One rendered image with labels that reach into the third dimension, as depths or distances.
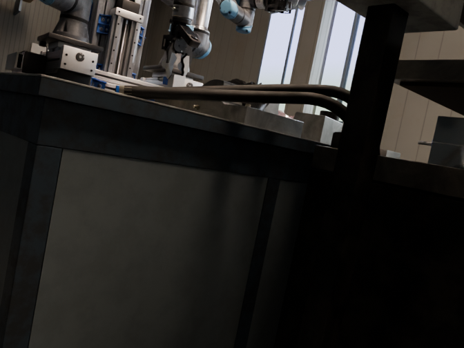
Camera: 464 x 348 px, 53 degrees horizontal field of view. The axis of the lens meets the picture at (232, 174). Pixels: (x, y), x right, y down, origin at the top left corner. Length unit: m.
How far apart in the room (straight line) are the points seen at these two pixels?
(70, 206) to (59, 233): 0.06
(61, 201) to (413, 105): 3.62
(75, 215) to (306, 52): 4.28
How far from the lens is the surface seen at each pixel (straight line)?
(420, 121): 4.20
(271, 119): 1.43
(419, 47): 4.42
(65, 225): 0.99
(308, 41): 5.11
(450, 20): 1.10
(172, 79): 1.70
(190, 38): 1.65
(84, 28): 2.14
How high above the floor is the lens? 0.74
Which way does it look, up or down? 3 degrees down
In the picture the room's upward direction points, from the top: 11 degrees clockwise
